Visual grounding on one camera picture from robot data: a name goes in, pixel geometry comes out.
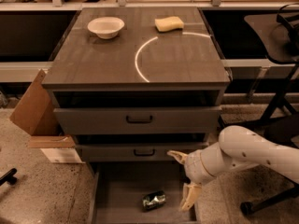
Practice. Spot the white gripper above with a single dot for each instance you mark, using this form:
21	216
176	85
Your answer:
194	168

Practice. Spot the crushed green can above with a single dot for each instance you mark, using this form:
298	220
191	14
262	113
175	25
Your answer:
154	200

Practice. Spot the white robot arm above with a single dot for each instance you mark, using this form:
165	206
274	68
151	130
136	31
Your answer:
237	149

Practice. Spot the grey middle drawer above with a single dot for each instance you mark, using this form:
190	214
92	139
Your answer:
136	147

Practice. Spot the grey drawer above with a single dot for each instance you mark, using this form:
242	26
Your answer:
120	187
136	112
136	147

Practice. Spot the grey bottom drawer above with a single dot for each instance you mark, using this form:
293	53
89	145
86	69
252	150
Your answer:
120	187

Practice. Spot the grey drawer cabinet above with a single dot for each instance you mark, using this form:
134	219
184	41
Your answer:
139	58

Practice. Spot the grey top drawer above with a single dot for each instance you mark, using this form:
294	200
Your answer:
136	112

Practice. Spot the black office chair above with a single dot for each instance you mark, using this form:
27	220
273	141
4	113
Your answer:
281	132

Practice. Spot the yellow sponge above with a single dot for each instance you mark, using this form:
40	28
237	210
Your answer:
169	24

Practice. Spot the brown cardboard box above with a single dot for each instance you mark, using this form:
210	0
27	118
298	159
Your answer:
34	115

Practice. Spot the white bowl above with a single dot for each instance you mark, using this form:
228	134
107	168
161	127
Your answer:
106	27

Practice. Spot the black chair wheel left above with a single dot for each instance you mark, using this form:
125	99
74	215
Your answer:
9	177

